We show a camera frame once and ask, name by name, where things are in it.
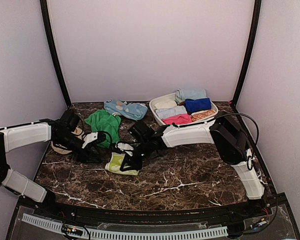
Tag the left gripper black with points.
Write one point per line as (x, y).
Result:
(88, 153)

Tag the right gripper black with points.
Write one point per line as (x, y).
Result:
(133, 165)

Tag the yellow-green crocodile towel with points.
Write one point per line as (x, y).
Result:
(115, 163)

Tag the green towel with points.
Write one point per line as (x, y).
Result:
(101, 120)

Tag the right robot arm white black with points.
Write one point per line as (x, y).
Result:
(223, 131)

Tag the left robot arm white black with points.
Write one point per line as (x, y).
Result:
(61, 133)

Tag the beige embroidered round cloth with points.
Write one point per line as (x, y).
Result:
(78, 132)

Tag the light blue patterned towel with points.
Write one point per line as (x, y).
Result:
(133, 111)

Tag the lavender rolled towel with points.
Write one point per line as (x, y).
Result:
(166, 113)

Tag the pink rolled towel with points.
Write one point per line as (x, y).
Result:
(178, 119)

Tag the cream rolled towel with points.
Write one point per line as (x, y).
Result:
(169, 103)

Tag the white plastic basin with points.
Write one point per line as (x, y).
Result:
(172, 96)

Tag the orange patterned rolled towel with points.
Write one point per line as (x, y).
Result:
(202, 115)

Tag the pale blue rolled towel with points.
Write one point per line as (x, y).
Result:
(193, 94)

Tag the small circuit board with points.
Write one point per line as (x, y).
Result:
(69, 229)

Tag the dark blue rolled towel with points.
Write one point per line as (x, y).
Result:
(197, 105)

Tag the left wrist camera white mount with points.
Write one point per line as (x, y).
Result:
(93, 139)

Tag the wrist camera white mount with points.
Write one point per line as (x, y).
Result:
(125, 147)
(93, 139)

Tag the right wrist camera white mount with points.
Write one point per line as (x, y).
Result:
(125, 147)

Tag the white slotted cable duct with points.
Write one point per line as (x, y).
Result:
(117, 231)

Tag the black front rail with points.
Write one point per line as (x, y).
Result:
(225, 215)

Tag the left black frame post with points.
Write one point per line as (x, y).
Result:
(53, 51)

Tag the black frame post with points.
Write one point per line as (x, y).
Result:
(53, 51)
(248, 51)

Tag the right black frame post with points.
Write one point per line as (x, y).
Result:
(248, 51)

